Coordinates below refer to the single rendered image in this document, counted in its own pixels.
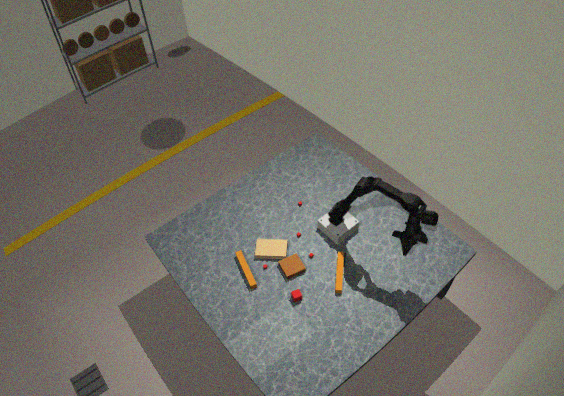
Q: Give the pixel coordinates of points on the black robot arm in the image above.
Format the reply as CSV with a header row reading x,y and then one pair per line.
x,y
366,185

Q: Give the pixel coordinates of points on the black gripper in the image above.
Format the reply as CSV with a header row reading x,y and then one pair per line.
x,y
409,237

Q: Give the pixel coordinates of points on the orange flat bar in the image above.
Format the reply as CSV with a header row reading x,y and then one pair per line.
x,y
246,269
339,275

